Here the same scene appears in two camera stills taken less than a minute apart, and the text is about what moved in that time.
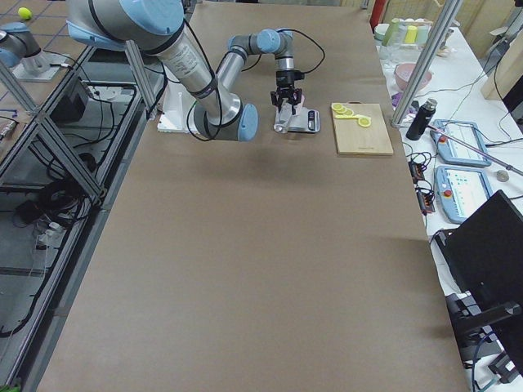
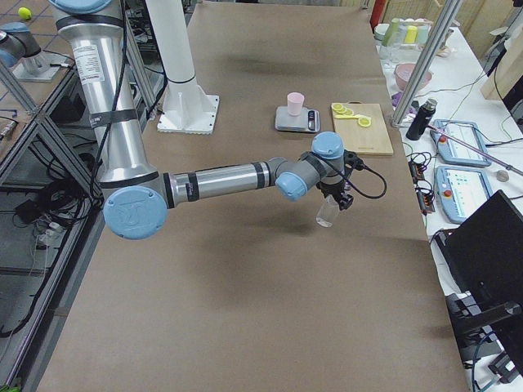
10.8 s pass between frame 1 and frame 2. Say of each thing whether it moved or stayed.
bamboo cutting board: stayed
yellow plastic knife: stayed
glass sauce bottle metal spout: moved
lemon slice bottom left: stayed
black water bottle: stayed
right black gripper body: moved
